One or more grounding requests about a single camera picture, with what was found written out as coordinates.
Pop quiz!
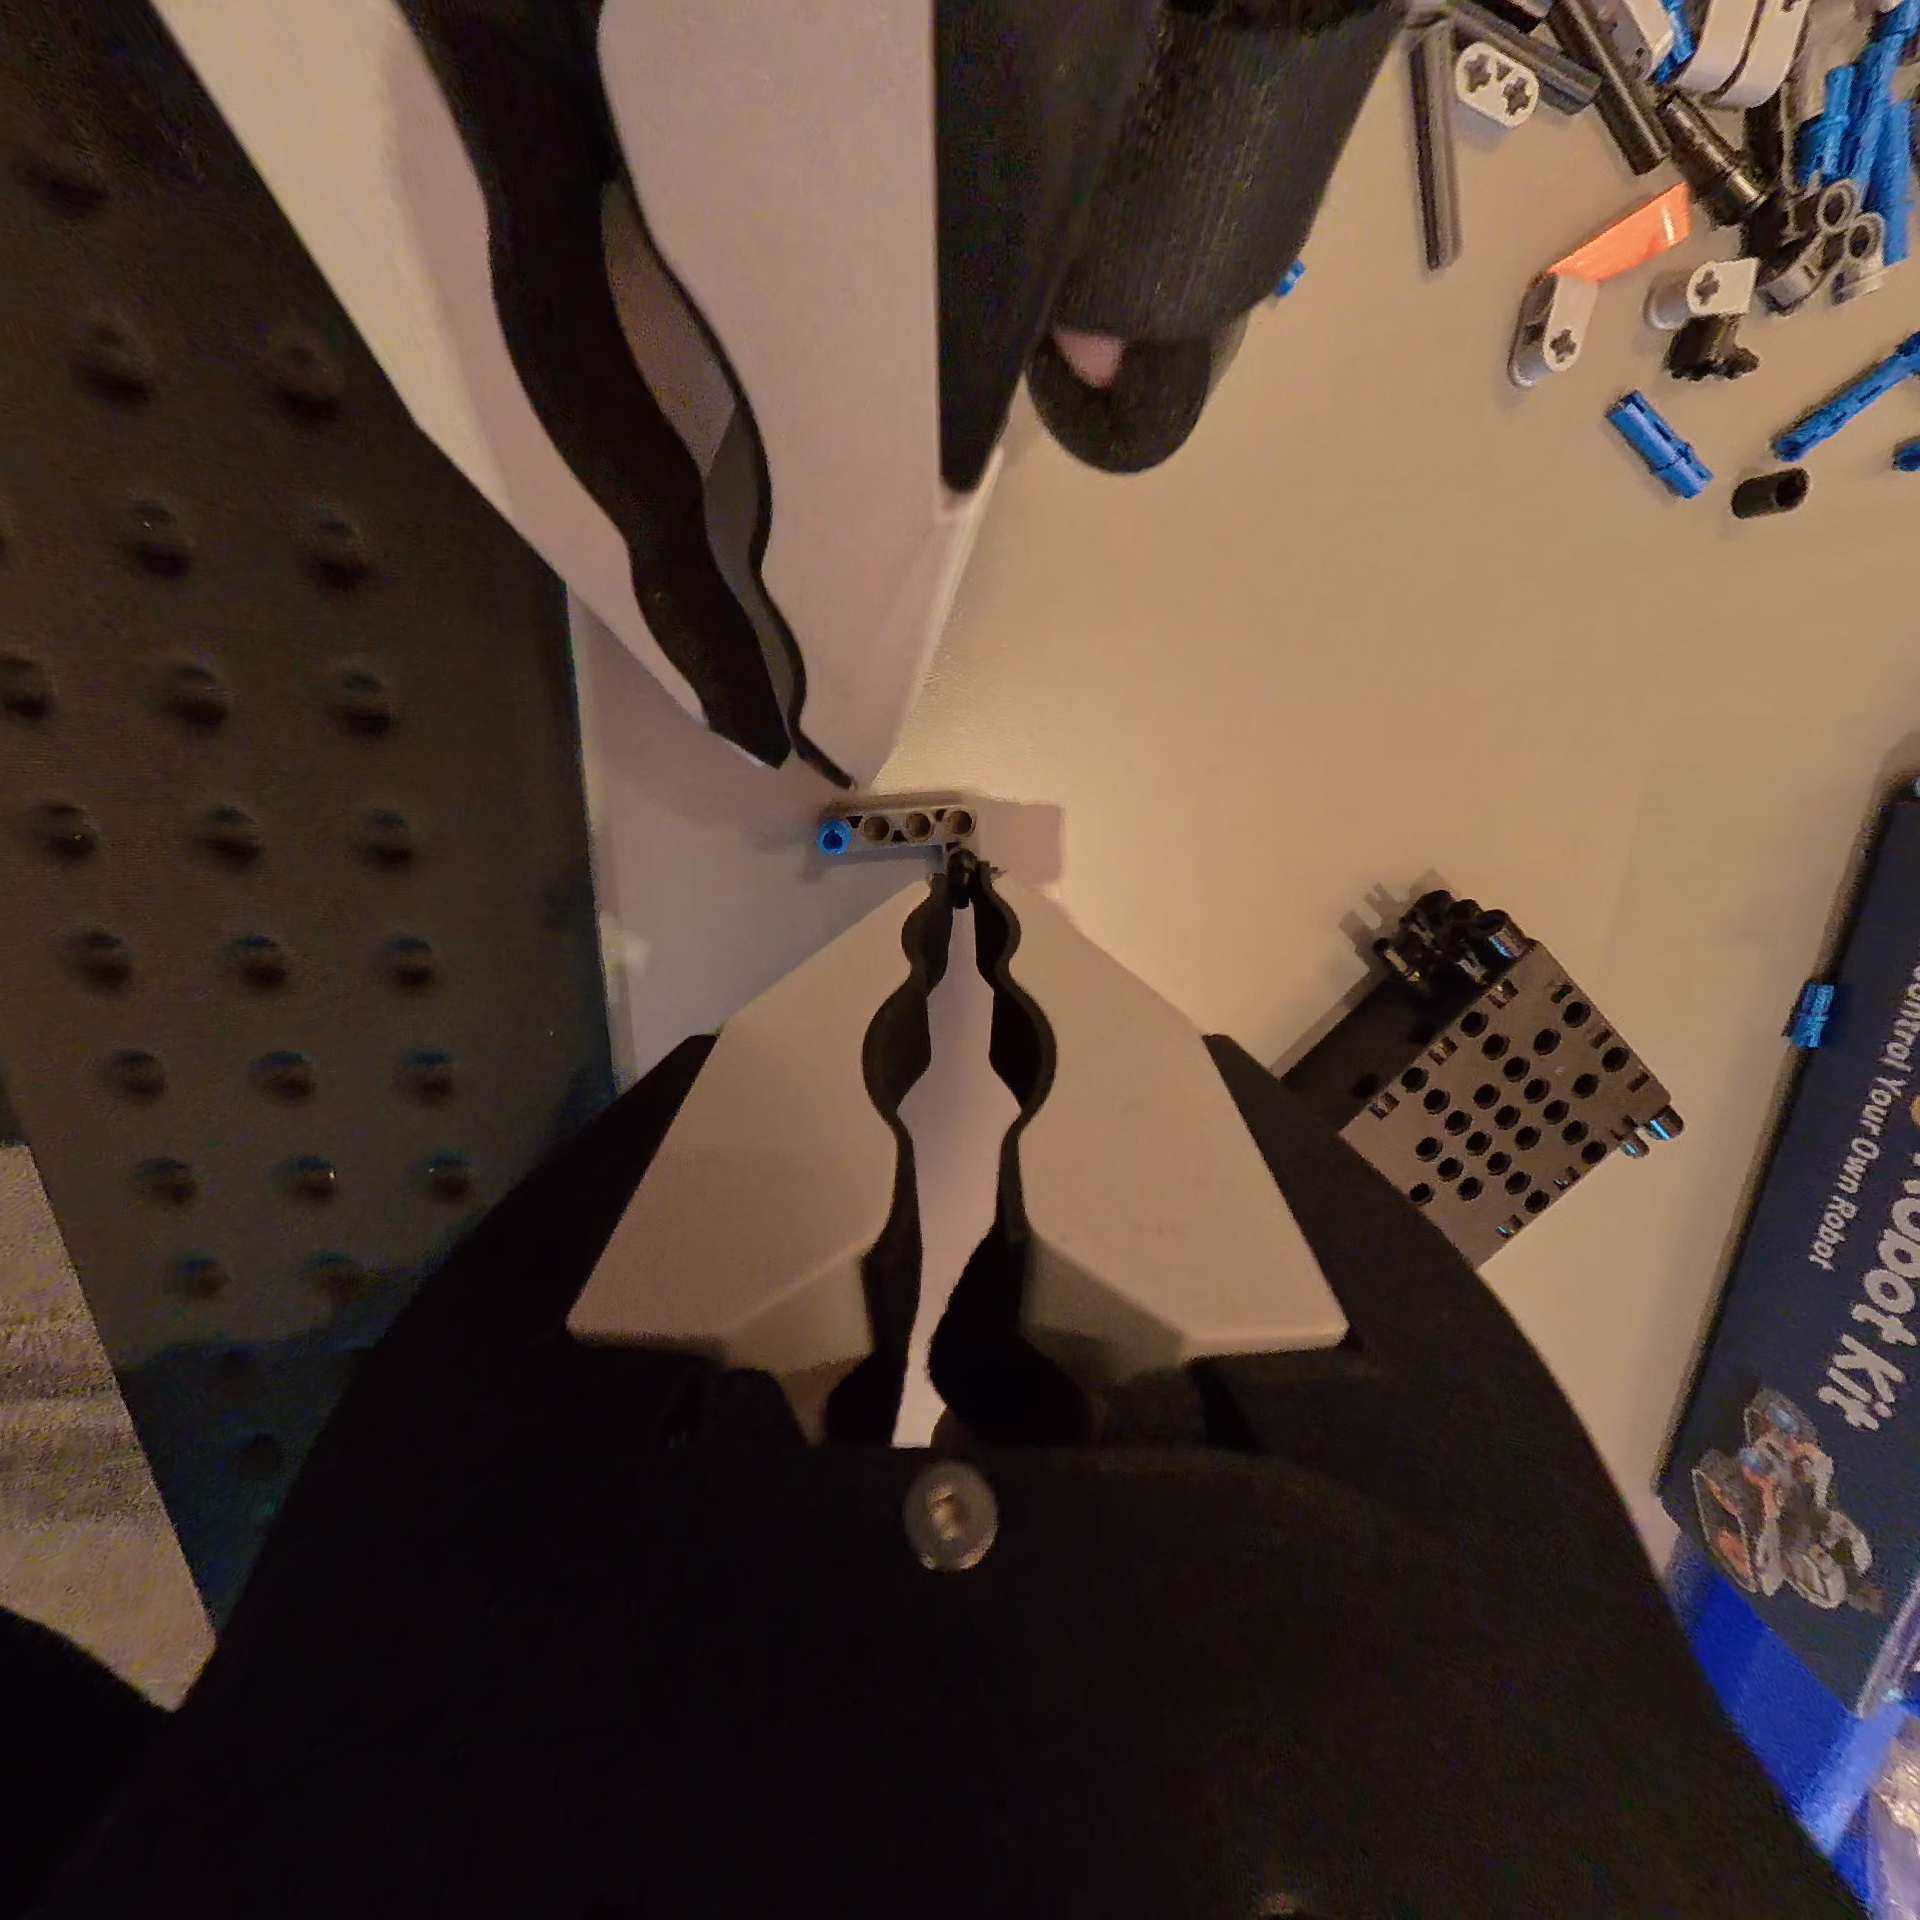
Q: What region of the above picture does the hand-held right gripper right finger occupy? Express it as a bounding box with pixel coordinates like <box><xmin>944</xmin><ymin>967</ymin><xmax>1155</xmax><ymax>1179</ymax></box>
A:
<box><xmin>929</xmin><ymin>872</ymin><xmax>1354</xmax><ymax>1445</ymax></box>

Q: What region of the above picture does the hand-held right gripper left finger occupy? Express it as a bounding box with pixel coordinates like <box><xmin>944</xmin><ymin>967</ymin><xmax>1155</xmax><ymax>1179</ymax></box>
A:
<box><xmin>566</xmin><ymin>877</ymin><xmax>957</xmax><ymax>1445</ymax></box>

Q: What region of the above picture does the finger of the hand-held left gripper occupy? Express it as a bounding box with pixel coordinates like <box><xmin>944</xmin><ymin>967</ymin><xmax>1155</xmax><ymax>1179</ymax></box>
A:
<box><xmin>152</xmin><ymin>0</ymin><xmax>793</xmax><ymax>771</ymax></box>
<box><xmin>597</xmin><ymin>0</ymin><xmax>1004</xmax><ymax>792</ymax></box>

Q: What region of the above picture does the dark grey short beam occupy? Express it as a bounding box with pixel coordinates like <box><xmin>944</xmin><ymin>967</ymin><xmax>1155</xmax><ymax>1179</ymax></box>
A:
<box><xmin>817</xmin><ymin>796</ymin><xmax>980</xmax><ymax>861</ymax></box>

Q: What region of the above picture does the pile of small building pieces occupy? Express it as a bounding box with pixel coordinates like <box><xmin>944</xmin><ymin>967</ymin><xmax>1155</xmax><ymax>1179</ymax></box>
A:
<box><xmin>1411</xmin><ymin>0</ymin><xmax>1920</xmax><ymax>519</ymax></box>

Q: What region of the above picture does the person's left hand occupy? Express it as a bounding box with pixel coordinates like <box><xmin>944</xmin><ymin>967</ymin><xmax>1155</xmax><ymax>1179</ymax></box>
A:
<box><xmin>1024</xmin><ymin>0</ymin><xmax>1409</xmax><ymax>478</ymax></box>

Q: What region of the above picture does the black perforated motor block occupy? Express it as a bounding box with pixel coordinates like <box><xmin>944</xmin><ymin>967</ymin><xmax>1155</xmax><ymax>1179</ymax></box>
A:
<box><xmin>1275</xmin><ymin>889</ymin><xmax>1684</xmax><ymax>1268</ymax></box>

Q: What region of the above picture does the blue robot kit box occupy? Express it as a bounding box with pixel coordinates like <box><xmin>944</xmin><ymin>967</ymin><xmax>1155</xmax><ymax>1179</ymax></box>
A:
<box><xmin>1657</xmin><ymin>779</ymin><xmax>1920</xmax><ymax>1711</ymax></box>

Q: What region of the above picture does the blue plastic bin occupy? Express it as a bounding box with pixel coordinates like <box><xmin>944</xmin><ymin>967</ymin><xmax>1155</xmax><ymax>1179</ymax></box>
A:
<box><xmin>1665</xmin><ymin>1545</ymin><xmax>1920</xmax><ymax>1920</ymax></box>

